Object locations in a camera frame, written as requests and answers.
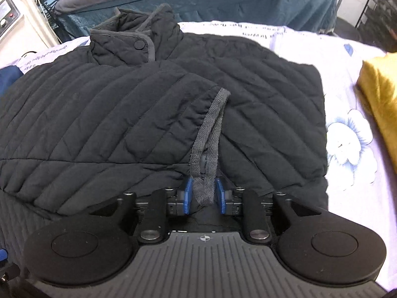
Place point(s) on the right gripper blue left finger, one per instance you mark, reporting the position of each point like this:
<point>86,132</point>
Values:
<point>179,199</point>

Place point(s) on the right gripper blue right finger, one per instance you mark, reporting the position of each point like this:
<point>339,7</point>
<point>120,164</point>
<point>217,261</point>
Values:
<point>229,200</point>

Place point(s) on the black quilted jacket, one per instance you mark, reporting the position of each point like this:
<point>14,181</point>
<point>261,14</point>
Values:
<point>144,106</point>

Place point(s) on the lavender floral bed sheet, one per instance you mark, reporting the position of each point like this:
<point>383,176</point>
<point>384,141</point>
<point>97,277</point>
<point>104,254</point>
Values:
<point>278,246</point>

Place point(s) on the yellow garment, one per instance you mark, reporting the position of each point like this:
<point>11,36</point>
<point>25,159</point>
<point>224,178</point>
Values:
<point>377,83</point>

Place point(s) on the navy blue garment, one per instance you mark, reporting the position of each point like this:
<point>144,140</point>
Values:
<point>8,75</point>

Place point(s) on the white beauty machine with screen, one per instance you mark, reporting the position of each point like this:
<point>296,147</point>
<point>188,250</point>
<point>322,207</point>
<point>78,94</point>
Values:
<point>24,29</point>

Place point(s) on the black wire rack cart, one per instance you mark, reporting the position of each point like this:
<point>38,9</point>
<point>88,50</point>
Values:
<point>377,24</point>

